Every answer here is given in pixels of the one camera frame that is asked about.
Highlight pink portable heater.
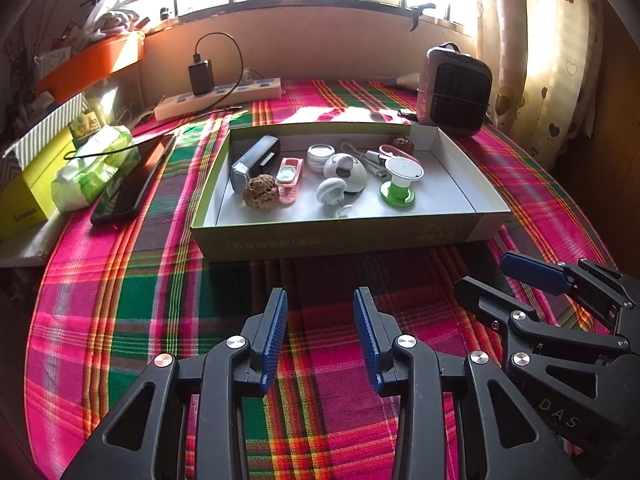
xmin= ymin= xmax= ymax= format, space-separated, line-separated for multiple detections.
xmin=415 ymin=42 xmax=493 ymax=137

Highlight white power strip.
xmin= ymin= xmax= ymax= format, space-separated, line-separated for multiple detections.
xmin=153 ymin=77 xmax=283 ymax=122

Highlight black charger cable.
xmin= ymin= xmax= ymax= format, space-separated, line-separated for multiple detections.
xmin=65 ymin=32 xmax=246 ymax=161

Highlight white dome gadget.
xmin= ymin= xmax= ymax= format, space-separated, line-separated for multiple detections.
xmin=322 ymin=152 xmax=369 ymax=195

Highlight white mushroom toy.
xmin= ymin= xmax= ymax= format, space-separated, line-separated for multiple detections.
xmin=316 ymin=177 xmax=353 ymax=218

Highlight heart print curtain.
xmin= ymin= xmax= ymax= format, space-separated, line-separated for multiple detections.
xmin=475 ymin=0 xmax=608 ymax=171

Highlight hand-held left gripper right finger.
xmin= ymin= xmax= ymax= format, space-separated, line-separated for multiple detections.
xmin=353 ymin=287 xmax=583 ymax=480

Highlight dried flower branches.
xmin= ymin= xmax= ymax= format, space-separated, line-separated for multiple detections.
xmin=0 ymin=20 xmax=41 ymax=91

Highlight orange storage bin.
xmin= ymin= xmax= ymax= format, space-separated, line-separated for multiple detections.
xmin=34 ymin=34 xmax=146 ymax=103

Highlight black tablet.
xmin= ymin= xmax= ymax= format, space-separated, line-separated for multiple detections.
xmin=90 ymin=134 xmax=177 ymax=226

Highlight pink plaid blanket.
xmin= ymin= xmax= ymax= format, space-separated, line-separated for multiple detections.
xmin=25 ymin=78 xmax=618 ymax=480

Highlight small green printed box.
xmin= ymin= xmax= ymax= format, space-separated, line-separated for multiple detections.
xmin=69 ymin=114 xmax=106 ymax=142

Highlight black window hook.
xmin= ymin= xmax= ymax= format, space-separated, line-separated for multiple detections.
xmin=409 ymin=2 xmax=437 ymax=32

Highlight white USB cable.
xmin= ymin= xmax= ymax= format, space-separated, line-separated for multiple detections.
xmin=341 ymin=141 xmax=391 ymax=181

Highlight white and green stand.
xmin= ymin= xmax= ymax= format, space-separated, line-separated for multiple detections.
xmin=378 ymin=156 xmax=425 ymax=209

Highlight pink and mint plastic holder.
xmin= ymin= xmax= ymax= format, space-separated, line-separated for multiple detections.
xmin=276 ymin=157 xmax=304 ymax=206

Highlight clear glass tank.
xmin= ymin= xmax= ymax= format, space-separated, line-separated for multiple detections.
xmin=85 ymin=67 xmax=146 ymax=126

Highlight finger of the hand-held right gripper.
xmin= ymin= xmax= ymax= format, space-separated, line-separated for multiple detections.
xmin=500 ymin=251 xmax=640 ymax=333
xmin=454 ymin=276 xmax=632 ymax=386

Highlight window frame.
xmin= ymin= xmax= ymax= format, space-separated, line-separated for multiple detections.
xmin=122 ymin=0 xmax=481 ymax=41

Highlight yellow-green box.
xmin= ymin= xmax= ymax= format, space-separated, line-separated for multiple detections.
xmin=0 ymin=125 xmax=78 ymax=241

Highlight green and white cardboard box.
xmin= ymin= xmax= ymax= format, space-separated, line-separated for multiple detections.
xmin=190 ymin=122 xmax=512 ymax=262

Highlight white handheld device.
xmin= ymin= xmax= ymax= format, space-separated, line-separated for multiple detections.
xmin=385 ymin=72 xmax=420 ymax=92

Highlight green tissue pack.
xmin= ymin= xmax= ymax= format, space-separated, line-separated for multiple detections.
xmin=51 ymin=125 xmax=142 ymax=212

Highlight white candle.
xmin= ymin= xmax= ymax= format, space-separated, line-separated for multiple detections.
xmin=306 ymin=143 xmax=336 ymax=173

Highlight large wrinkled nut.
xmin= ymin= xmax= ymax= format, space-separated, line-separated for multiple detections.
xmin=242 ymin=174 xmax=278 ymax=208

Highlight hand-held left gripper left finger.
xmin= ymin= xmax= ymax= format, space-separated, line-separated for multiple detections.
xmin=60 ymin=287 xmax=290 ymax=480

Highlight black stapler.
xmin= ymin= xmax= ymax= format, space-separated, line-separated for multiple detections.
xmin=230 ymin=136 xmax=281 ymax=193

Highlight black charger adapter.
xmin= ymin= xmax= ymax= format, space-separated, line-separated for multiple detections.
xmin=187 ymin=60 xmax=216 ymax=97

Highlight white plastic bags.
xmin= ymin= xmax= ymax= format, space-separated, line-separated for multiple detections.
xmin=82 ymin=0 xmax=146 ymax=36

